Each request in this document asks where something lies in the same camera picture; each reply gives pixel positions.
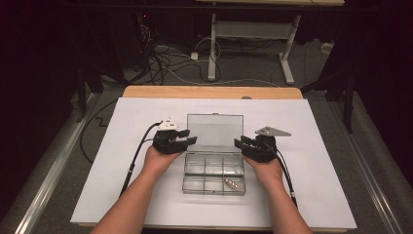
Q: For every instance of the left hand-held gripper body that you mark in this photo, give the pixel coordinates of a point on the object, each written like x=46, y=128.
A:
x=167, y=143

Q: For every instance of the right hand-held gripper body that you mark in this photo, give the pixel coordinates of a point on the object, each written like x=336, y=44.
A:
x=264, y=149

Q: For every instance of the grey transparent compartment box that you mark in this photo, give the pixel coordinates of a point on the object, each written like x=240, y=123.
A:
x=214, y=162

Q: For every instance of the person's left hand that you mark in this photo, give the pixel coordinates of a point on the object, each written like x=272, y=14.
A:
x=157, y=162

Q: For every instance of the person's right hand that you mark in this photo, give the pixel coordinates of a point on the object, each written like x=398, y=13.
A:
x=268, y=172

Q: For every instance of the white table cover sheet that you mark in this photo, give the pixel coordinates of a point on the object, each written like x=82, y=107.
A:
x=308, y=182

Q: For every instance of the white power adapter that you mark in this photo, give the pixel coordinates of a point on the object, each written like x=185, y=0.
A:
x=194, y=56

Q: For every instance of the black metal stand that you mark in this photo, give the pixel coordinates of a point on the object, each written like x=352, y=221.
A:
x=82, y=100
x=349, y=104

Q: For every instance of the small white floor box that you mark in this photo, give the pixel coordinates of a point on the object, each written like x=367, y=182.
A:
x=327, y=47

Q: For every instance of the metal floor rail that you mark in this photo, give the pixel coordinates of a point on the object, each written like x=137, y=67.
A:
x=367, y=169
x=55, y=169

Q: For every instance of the white metal desk frame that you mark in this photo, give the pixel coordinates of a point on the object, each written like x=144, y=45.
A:
x=251, y=30

